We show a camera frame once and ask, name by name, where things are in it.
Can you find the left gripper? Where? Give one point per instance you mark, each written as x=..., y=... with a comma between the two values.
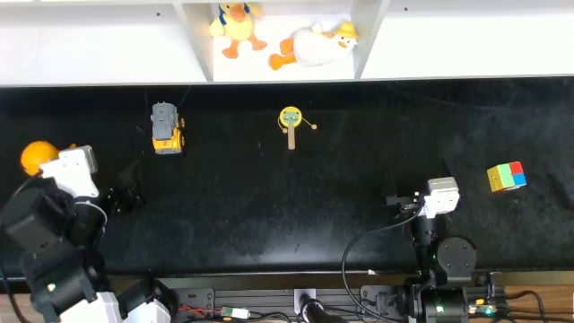
x=125, y=201

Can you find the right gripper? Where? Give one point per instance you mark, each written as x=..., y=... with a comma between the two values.
x=406, y=203

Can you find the grey and yellow toy truck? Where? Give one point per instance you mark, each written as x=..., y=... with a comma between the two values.
x=165, y=130

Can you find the many-coloured puzzle cube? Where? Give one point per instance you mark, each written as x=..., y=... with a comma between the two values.
x=504, y=177

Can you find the orange rubber duck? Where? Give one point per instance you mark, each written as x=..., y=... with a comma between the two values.
x=36, y=157

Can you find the yellow rattle drum toy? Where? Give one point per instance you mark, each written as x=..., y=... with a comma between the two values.
x=291, y=117

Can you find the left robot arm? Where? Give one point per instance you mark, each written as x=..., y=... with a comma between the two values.
x=40, y=224

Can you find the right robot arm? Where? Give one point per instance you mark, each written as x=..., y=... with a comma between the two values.
x=456, y=258

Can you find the white shelf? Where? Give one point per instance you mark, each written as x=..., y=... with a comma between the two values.
x=89, y=49

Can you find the white plush duck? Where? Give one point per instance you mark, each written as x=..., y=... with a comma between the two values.
x=316, y=47

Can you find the yellow plush duck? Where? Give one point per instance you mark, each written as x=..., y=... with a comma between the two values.
x=237, y=27

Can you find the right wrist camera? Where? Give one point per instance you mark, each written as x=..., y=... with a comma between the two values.
x=441, y=197

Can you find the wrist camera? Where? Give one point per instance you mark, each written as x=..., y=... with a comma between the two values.
x=72, y=172
x=441, y=197

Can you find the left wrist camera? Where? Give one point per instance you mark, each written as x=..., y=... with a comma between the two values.
x=72, y=172

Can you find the mounting rail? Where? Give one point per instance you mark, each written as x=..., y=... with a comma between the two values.
x=278, y=305

